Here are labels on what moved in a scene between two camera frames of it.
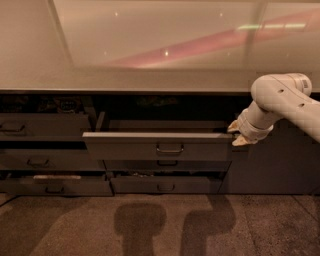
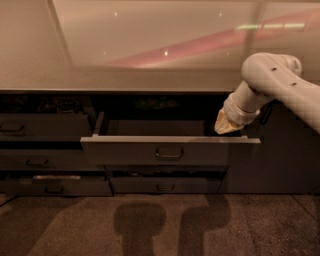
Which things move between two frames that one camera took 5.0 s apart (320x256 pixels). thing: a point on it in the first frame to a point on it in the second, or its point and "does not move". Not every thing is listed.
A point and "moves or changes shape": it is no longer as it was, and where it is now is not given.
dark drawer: x=49 y=160 does not move
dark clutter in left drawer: x=31 y=103 does not move
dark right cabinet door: x=285 y=161 does not move
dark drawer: x=160 y=140 moves or changes shape
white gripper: x=249 y=129 to x=237 y=112
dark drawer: x=43 y=126 does not move
